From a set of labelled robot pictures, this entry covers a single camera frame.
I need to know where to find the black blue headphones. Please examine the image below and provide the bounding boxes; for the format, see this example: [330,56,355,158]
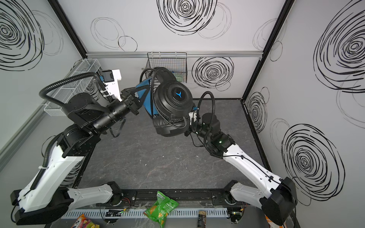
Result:
[135,67,194,137]

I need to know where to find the white headphones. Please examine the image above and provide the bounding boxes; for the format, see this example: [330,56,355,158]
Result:
[189,111,197,125]

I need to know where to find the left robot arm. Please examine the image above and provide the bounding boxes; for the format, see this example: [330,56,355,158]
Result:
[10,72,149,225]

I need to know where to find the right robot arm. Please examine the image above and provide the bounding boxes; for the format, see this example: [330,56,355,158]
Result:
[188,91,298,226]

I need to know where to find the green snack bag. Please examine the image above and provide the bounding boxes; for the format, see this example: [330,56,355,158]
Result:
[144,191,179,228]

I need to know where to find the dark can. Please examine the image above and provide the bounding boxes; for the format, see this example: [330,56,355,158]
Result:
[197,211,207,228]

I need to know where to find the orange snack bag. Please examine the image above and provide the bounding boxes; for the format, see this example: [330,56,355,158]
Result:
[265,216,287,228]

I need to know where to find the colourful snack packet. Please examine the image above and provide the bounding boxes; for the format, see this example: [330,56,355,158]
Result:
[72,214,100,228]

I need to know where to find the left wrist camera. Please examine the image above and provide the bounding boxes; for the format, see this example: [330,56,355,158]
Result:
[100,69,122,101]

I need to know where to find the aluminium wall rail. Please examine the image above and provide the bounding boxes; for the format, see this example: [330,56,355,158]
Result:
[86,50,263,59]

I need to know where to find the black wire basket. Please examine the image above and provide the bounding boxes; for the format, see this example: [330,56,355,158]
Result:
[146,52,188,83]

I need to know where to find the clear wall shelf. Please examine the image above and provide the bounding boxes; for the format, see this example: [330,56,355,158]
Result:
[44,59,101,116]

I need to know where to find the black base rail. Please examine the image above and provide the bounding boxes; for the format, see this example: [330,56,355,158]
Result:
[120,189,247,207]

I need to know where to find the white slotted cable duct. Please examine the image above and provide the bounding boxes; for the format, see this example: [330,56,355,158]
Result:
[61,208,229,219]

